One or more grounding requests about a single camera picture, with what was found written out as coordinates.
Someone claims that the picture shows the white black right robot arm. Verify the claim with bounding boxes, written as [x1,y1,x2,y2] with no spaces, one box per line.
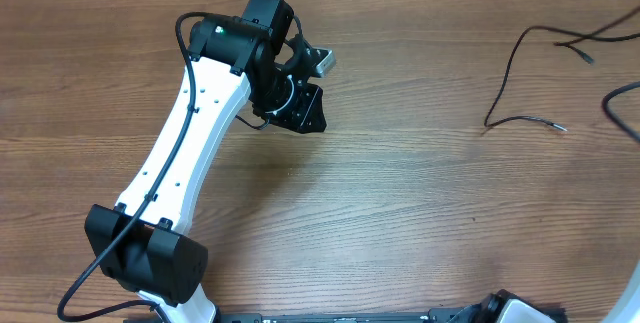
[602,264,640,323]

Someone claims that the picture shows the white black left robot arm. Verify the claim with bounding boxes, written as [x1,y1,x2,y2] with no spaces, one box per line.
[84,0,335,322]

